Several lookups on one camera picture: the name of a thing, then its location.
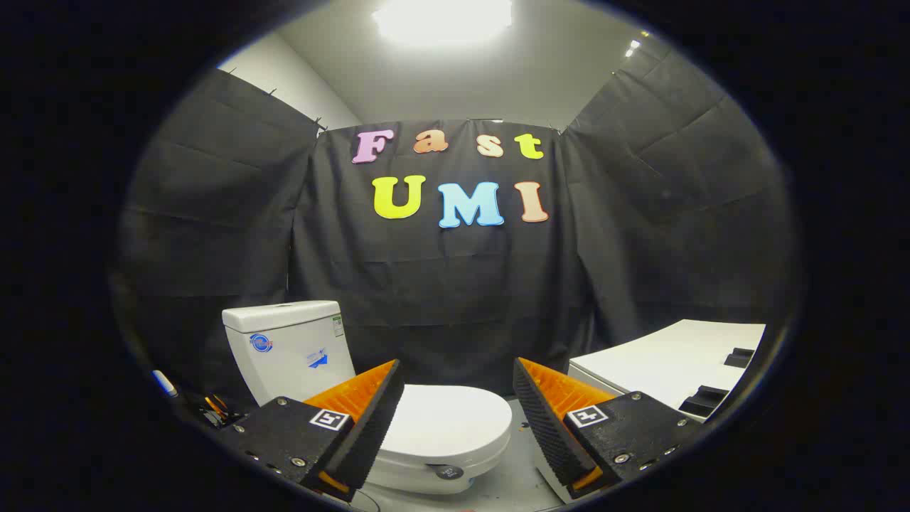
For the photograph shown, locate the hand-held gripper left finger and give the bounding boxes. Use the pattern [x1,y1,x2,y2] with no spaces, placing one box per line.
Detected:
[213,359,406,503]

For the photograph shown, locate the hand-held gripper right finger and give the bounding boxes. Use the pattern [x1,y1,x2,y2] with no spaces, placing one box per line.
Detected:
[513,357,705,501]

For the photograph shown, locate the white toilet lid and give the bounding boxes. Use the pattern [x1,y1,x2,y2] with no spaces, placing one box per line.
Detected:
[382,385,513,471]

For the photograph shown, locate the white toilet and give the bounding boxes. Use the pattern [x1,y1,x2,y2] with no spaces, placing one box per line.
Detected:
[222,300,513,496]

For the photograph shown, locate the grey drawer cabinet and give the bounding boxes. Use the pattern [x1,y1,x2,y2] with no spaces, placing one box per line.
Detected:
[567,319,767,427]

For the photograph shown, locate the orange black tool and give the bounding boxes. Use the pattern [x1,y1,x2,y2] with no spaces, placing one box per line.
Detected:
[201,394,244,429]

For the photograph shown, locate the black backdrop cloth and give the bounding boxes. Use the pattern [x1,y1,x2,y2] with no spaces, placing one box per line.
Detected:
[110,53,801,427]

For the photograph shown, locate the large ceiling light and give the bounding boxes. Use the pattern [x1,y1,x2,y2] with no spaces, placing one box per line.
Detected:
[372,0,514,45]

